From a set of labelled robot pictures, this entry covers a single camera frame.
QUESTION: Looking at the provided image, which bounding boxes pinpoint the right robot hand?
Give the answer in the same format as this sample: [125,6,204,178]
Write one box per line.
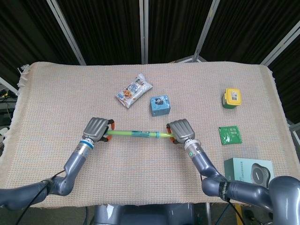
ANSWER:
[165,119,196,144]

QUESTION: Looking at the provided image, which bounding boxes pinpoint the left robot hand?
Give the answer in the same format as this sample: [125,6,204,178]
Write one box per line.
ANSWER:
[82,117,115,143]

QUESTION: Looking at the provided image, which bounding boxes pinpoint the blue green toy pump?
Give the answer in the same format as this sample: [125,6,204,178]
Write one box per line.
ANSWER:
[105,130,175,139]

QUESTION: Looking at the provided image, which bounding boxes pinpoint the small blue cube box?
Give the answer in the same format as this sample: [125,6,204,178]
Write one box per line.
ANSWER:
[150,95,171,117]

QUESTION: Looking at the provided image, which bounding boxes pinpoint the beige woven tablecloth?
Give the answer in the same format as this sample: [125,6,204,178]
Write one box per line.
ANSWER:
[0,61,300,209]

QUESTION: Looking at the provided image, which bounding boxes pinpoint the green foil sachet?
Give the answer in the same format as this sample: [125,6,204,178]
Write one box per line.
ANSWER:
[218,126,242,146]

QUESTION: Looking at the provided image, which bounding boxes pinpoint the white snack bag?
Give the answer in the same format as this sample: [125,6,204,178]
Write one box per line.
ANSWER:
[115,73,153,109]

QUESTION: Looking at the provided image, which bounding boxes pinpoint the yellow green lidded container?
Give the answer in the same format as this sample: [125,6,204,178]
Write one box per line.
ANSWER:
[221,88,242,110]

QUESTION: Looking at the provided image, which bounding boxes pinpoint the teal product box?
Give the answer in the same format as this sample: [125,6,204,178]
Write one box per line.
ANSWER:
[224,157,275,188]

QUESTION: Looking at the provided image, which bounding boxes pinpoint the robot torso base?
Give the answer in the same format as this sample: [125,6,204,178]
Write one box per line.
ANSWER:
[93,203,213,225]

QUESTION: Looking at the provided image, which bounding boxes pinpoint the black folding screen partition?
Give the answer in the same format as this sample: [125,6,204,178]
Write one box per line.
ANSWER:
[0,0,300,125]

